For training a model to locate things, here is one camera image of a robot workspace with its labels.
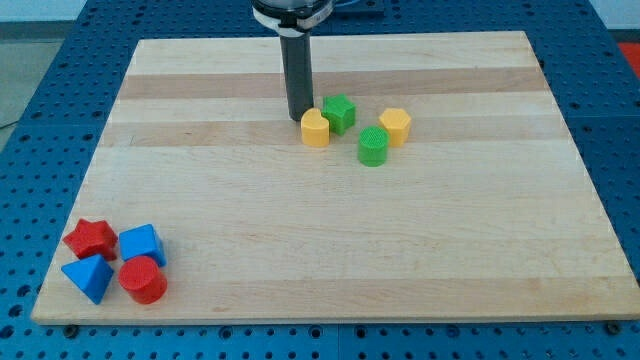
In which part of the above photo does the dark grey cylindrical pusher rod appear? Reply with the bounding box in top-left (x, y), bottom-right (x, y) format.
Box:
top-left (279, 28), bottom-right (314, 122)

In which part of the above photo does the green star block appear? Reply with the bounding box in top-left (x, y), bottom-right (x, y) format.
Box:
top-left (321, 94), bottom-right (356, 136)

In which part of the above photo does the yellow heart block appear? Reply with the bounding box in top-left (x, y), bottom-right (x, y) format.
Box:
top-left (300, 108), bottom-right (330, 147)

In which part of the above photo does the red star block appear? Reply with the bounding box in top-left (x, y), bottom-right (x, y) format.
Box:
top-left (62, 219), bottom-right (118, 261)

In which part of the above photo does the green cylinder block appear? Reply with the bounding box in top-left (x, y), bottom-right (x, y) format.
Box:
top-left (357, 126), bottom-right (390, 167)

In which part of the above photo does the yellow hexagon block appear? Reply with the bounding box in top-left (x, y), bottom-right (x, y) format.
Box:
top-left (379, 108), bottom-right (412, 147)

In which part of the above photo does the wooden board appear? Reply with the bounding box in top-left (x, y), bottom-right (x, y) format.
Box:
top-left (32, 31), bottom-right (639, 325)

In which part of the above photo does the blue cube block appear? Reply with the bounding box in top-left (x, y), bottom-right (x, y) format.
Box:
top-left (119, 224), bottom-right (167, 267)

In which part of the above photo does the red cylinder block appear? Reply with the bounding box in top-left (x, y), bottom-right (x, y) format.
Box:
top-left (118, 256), bottom-right (168, 305)

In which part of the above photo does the blue triangle block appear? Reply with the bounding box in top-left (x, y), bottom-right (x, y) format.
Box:
top-left (61, 254), bottom-right (114, 305)

